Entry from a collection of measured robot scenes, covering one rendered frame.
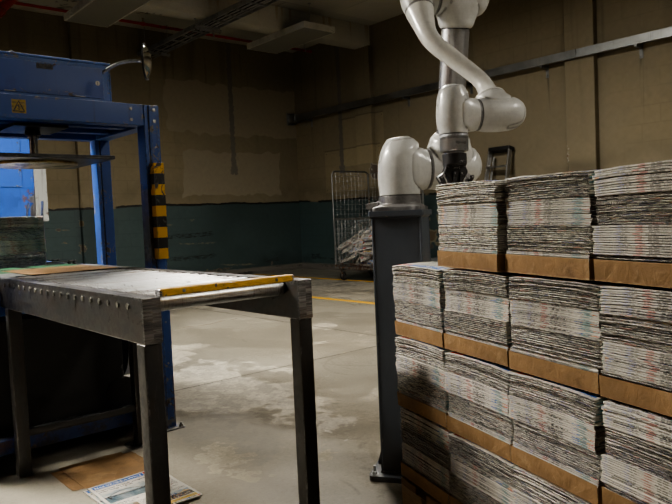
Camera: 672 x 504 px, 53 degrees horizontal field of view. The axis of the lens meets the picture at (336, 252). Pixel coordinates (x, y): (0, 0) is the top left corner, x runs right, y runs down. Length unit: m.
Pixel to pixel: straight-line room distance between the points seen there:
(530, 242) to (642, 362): 0.38
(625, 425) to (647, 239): 0.37
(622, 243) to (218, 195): 11.04
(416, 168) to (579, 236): 1.13
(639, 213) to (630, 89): 7.71
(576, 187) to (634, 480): 0.58
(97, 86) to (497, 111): 1.93
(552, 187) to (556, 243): 0.12
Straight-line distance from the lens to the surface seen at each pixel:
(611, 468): 1.49
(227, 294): 1.96
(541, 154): 9.54
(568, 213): 1.51
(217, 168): 12.19
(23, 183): 5.49
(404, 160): 2.47
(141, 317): 1.78
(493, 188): 1.65
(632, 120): 8.97
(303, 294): 2.04
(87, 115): 3.20
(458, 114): 2.11
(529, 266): 1.58
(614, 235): 1.38
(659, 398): 1.36
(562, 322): 1.52
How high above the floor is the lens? 0.99
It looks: 3 degrees down
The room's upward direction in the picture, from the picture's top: 2 degrees counter-clockwise
